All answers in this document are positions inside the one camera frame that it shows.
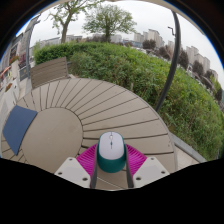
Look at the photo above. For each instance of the thin leaning tree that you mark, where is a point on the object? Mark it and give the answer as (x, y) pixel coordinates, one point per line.
(65, 28)

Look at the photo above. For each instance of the dark curved parasol pole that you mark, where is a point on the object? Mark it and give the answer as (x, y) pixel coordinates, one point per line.
(170, 73)

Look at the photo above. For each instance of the white and teal computer mouse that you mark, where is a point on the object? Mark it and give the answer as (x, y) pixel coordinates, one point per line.
(111, 150)

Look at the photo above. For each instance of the slatted beige chair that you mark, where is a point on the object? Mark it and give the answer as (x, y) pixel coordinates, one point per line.
(48, 71)

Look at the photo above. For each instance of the distant apartment buildings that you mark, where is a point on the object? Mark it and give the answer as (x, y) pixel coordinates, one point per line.
(196, 58)

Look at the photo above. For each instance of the tall grey banner sign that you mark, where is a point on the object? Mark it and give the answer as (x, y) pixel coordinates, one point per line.
(30, 36)

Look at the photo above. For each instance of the grey storefront building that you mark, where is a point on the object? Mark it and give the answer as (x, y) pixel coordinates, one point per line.
(8, 53)

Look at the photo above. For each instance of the blue mouse pad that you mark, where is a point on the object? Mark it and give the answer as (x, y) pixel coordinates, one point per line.
(18, 126)

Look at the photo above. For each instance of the white planter with flowers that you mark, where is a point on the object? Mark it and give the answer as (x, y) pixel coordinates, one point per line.
(14, 65)
(8, 87)

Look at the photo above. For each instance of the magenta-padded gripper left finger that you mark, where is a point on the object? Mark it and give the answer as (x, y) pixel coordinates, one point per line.
(87, 161)

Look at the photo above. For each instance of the green hedge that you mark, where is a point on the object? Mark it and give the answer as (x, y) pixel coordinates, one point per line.
(140, 80)

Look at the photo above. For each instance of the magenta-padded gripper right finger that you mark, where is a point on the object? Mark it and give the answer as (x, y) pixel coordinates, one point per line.
(136, 160)

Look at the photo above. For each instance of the round bushy tree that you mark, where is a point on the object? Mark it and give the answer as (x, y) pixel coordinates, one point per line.
(108, 20)

